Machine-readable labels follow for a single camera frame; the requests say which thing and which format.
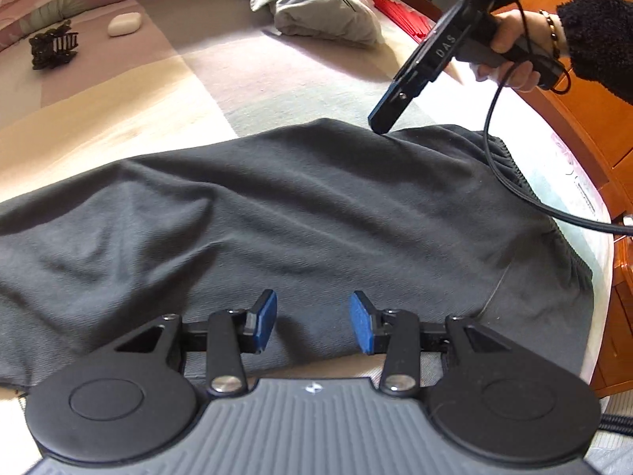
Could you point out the dark grey sweatpants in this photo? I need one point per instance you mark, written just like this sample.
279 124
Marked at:
415 219

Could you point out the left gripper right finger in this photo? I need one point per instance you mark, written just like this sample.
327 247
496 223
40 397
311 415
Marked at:
394 333

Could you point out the grey bundled cloth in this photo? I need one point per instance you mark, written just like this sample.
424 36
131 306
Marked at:
349 21

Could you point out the black hair claw clip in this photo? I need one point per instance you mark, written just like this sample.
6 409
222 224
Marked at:
55 47

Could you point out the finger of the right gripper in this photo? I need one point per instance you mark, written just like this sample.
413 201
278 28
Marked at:
405 87

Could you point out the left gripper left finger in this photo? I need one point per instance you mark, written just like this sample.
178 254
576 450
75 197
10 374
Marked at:
232 333

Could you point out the white earbud case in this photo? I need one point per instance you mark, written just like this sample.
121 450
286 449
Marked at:
124 24

